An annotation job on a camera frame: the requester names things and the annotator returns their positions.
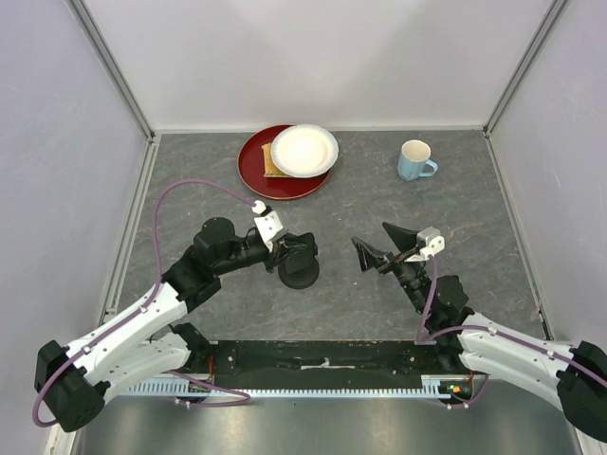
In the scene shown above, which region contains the red round tray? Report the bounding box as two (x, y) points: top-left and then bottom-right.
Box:
(237, 124), (330, 201)

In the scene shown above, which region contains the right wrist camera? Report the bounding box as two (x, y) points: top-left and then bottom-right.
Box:
(405, 227), (446, 263)

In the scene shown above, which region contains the black phone stand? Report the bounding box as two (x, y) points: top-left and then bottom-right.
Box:
(278, 256), (320, 290)

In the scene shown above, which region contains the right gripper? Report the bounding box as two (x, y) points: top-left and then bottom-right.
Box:
(350, 222), (429, 315)

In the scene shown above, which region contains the white paper plate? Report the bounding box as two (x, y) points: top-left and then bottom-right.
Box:
(270, 124), (340, 178)

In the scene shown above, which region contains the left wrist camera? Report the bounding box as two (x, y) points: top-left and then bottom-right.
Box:
(251, 200), (287, 251)

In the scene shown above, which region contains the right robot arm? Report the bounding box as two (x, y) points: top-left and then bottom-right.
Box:
(352, 223), (606, 442)

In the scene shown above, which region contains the grey cable duct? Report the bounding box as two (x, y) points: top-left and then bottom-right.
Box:
(122, 375), (467, 399)

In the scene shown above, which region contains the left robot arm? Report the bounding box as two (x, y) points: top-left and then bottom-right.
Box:
(32, 211), (318, 432)

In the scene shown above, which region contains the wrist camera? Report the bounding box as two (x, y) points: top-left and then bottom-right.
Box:
(251, 200), (287, 251)
(405, 227), (446, 263)

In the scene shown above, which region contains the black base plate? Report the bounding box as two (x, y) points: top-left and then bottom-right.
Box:
(181, 340), (469, 391)

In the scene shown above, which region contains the light blue mug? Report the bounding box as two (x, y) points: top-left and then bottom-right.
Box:
(397, 139), (438, 182)

